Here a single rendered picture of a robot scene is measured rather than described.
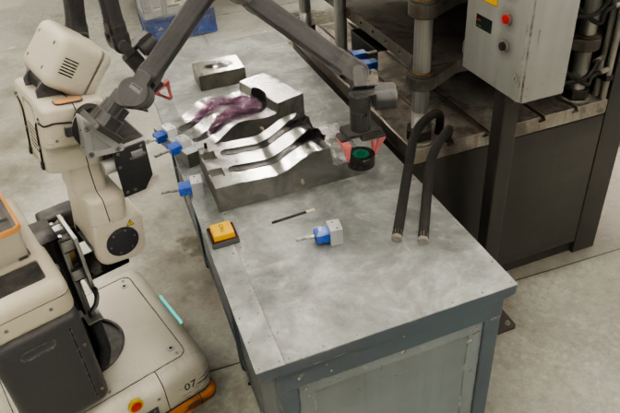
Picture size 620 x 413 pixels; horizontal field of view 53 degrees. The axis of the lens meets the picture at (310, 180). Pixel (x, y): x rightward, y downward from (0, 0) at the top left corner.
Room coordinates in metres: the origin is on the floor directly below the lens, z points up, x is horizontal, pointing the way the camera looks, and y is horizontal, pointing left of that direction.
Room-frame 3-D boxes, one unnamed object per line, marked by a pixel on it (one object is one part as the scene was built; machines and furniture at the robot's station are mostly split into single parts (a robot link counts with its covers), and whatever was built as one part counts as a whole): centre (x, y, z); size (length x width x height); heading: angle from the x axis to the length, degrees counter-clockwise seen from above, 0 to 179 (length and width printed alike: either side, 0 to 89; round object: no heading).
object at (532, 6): (1.74, -0.64, 0.74); 0.31 x 0.22 x 1.47; 18
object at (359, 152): (1.47, -0.15, 0.99); 0.08 x 0.08 x 0.04
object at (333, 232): (1.34, -0.01, 0.83); 0.13 x 0.05 x 0.05; 100
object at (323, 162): (1.72, 0.09, 0.87); 0.50 x 0.26 x 0.14; 108
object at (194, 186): (1.62, 0.41, 0.83); 0.13 x 0.05 x 0.05; 103
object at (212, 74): (2.48, 0.36, 0.84); 0.20 x 0.15 x 0.07; 108
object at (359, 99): (1.48, -0.16, 1.17); 0.07 x 0.06 x 0.07; 95
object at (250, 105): (2.02, 0.28, 0.90); 0.26 x 0.18 x 0.08; 125
